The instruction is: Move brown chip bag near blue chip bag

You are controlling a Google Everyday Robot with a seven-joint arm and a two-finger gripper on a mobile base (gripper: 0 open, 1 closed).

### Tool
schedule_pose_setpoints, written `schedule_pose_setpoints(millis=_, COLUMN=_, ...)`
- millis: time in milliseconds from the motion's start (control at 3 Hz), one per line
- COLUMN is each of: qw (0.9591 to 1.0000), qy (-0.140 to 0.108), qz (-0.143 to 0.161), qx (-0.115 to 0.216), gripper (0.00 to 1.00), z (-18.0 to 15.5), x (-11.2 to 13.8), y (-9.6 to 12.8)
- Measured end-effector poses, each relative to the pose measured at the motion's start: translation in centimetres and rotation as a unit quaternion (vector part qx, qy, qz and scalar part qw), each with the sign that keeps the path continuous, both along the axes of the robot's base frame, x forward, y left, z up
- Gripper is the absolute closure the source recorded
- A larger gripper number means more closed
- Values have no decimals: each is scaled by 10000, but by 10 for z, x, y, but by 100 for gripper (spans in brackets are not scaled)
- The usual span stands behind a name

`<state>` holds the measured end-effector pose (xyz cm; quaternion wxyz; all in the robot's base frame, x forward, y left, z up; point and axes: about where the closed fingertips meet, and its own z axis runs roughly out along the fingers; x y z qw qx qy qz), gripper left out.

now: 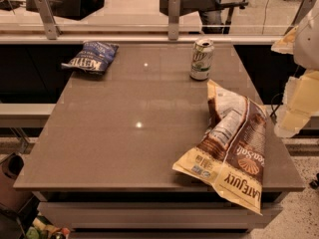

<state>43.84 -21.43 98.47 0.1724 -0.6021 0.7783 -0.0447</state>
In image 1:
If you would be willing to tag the metal glass bracket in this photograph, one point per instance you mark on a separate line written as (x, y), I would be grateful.
(51, 28)
(173, 19)
(303, 10)

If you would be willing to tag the green white soda can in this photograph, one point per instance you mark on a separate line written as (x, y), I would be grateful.
(202, 53)

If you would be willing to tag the dark bin at left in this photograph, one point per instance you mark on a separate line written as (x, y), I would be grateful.
(12, 201)

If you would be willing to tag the right metal glass bracket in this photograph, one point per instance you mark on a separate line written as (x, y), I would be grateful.
(303, 10)

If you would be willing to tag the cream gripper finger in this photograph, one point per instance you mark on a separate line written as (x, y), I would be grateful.
(286, 44)
(289, 123)

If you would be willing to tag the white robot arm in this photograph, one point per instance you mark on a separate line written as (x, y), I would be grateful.
(306, 46)

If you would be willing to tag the middle metal glass bracket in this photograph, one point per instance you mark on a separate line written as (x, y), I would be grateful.
(173, 19)

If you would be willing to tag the colourful snack pile on floor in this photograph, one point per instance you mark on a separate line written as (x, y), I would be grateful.
(41, 228)

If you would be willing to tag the left metal glass bracket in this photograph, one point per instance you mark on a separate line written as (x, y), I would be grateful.
(51, 28)

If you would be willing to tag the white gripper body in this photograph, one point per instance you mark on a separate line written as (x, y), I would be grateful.
(308, 43)

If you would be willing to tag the blue Kettle chip bag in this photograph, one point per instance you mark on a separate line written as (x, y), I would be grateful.
(94, 58)

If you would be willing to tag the person seated in background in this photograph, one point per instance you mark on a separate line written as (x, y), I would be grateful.
(209, 15)

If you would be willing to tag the brown Late July chip bag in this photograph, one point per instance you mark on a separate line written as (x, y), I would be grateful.
(231, 155)

